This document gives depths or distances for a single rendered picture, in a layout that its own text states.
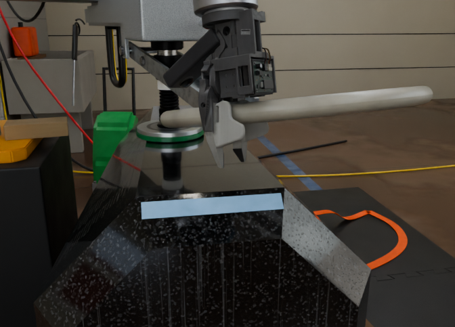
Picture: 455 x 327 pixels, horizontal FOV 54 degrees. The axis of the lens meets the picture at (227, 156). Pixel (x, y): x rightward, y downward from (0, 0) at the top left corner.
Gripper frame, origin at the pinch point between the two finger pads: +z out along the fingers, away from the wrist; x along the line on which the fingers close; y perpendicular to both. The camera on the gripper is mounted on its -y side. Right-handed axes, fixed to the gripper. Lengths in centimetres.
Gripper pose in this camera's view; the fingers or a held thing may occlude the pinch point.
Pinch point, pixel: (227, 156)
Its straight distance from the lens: 65.6
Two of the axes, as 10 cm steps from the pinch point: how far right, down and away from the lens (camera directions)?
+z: 0.9, 9.9, 1.1
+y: 8.4, -0.2, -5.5
